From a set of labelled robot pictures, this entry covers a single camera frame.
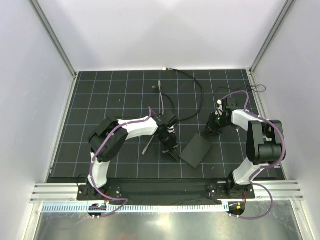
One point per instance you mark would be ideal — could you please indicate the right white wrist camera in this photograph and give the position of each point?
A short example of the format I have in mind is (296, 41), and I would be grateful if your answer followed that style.
(219, 105)

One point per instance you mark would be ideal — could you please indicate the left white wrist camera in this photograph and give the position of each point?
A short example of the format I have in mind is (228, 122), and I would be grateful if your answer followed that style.
(171, 129)

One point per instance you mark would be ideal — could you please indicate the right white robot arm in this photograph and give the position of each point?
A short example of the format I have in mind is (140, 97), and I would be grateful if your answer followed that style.
(265, 143)

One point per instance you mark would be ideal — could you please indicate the black ethernet cable silver plug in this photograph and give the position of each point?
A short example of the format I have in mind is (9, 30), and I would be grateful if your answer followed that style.
(195, 83)

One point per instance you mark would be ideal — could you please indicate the aluminium frame post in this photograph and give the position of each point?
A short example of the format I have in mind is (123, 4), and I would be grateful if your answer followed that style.
(280, 19)
(52, 35)

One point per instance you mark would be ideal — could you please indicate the black grid mat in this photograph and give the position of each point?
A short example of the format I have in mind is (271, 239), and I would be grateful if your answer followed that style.
(131, 94)

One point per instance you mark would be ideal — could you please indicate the black network switch box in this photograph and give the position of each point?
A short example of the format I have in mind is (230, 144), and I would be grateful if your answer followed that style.
(195, 151)

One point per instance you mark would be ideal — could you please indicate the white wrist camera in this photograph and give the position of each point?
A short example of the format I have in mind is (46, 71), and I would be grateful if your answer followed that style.
(171, 129)
(219, 105)

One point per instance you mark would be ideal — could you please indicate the aluminium frame rail front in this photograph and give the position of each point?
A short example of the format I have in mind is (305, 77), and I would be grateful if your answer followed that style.
(281, 190)

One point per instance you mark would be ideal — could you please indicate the white slotted cable duct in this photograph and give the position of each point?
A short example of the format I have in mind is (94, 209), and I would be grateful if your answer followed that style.
(92, 208)

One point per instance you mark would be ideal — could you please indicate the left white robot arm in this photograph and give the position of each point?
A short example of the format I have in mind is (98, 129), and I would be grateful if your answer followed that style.
(108, 138)

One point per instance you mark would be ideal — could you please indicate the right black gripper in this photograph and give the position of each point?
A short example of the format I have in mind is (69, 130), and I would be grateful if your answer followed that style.
(210, 122)

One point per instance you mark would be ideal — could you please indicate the right aluminium frame post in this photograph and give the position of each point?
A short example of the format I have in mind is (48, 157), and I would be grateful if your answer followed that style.
(280, 19)

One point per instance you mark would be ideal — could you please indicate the left aluminium frame post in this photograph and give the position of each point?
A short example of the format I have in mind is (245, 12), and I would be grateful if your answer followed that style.
(52, 35)

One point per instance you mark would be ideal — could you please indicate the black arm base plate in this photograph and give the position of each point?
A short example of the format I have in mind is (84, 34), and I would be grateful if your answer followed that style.
(179, 189)

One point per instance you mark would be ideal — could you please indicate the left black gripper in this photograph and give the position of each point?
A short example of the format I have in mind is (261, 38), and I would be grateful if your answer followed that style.
(166, 148)

